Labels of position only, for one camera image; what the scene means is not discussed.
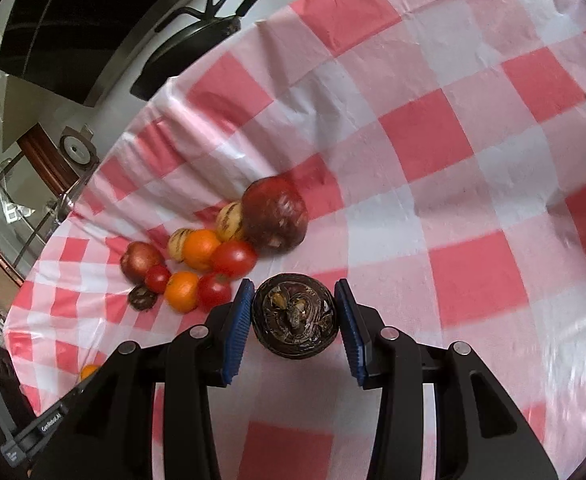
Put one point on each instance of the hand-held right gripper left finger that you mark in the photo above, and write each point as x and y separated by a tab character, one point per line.
238	332

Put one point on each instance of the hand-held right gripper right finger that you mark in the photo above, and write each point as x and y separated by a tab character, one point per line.
351	332

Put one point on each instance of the large dark mangosteen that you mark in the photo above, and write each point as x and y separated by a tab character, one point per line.
293	316

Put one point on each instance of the large red tomato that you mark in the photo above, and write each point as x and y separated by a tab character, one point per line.
234	258

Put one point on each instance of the orange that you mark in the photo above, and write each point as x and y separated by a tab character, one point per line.
183	290
88	371
201	249

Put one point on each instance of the small red tomato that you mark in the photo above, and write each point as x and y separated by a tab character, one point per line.
157	278

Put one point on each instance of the small dark mangosteen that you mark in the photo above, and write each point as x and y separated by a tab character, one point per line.
142	298

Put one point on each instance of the small yellow round fruit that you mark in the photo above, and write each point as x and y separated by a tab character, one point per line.
178	243

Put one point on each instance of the striped yellow pepino melon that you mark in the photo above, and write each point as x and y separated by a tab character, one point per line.
229	221

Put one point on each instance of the large dark red apple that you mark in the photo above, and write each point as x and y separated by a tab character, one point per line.
275	220

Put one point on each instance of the small red apple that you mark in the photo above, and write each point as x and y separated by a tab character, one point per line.
141	261

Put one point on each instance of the red white checked tablecloth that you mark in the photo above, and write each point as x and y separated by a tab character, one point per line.
423	160

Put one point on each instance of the black frying pan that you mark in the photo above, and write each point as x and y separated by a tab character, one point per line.
193	35

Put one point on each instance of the black range hood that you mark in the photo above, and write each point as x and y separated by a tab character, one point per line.
73	10

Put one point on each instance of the brown wooden door frame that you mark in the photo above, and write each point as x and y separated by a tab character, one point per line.
38	157

